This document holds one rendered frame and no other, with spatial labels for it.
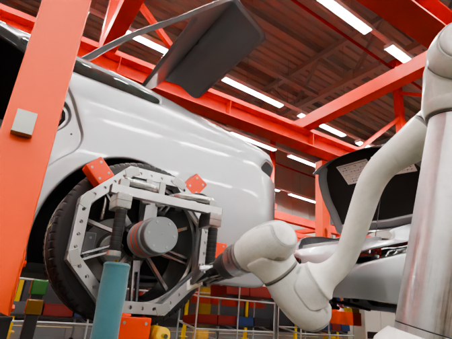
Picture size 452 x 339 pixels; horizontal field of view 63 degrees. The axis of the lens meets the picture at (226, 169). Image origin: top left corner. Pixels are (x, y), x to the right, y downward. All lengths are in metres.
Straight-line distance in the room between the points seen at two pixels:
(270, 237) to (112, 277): 0.61
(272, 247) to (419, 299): 0.35
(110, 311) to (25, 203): 0.43
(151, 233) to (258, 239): 0.53
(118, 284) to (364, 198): 0.81
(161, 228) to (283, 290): 0.56
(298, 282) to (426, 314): 0.35
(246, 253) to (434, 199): 0.45
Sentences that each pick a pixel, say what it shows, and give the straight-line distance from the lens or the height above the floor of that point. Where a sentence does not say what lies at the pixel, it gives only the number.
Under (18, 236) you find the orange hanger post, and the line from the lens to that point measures 1.30.
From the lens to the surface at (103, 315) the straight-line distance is 1.30.
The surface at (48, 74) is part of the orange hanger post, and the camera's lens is 1.48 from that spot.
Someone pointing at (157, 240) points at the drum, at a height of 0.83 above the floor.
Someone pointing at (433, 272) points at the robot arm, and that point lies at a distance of 0.67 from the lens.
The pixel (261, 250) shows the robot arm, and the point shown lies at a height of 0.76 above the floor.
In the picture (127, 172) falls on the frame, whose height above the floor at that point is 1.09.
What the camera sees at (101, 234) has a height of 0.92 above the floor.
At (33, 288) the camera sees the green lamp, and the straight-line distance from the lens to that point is 1.15.
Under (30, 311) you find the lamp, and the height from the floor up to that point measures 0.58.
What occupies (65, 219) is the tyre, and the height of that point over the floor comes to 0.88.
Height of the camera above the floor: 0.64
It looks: 20 degrees up
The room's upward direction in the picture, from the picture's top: 5 degrees clockwise
